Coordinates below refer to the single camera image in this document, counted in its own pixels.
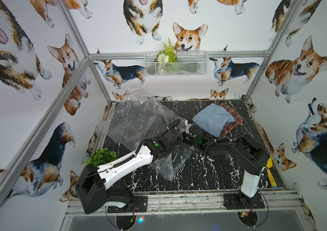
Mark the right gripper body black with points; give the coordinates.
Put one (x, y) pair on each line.
(187, 138)

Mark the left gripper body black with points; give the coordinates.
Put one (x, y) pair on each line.
(176, 135)

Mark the red plaid shirt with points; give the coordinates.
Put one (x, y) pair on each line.
(236, 120)

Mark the clear plastic vacuum bag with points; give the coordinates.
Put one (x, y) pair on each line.
(140, 115)

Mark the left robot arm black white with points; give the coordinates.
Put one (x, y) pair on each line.
(95, 185)

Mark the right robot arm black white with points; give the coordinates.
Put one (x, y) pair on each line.
(245, 150)

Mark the green potted plant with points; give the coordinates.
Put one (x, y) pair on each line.
(101, 156)

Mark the artificial fern with white flower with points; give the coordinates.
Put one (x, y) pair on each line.
(167, 59)

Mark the yellow dustpan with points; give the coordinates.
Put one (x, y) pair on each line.
(271, 178)

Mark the white wire wall basket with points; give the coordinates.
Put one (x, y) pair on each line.
(184, 64)

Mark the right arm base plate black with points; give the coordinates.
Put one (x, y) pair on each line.
(237, 201)

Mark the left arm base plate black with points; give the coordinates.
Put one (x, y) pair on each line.
(138, 204)

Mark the aluminium frame rail front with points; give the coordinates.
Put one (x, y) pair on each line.
(205, 202)

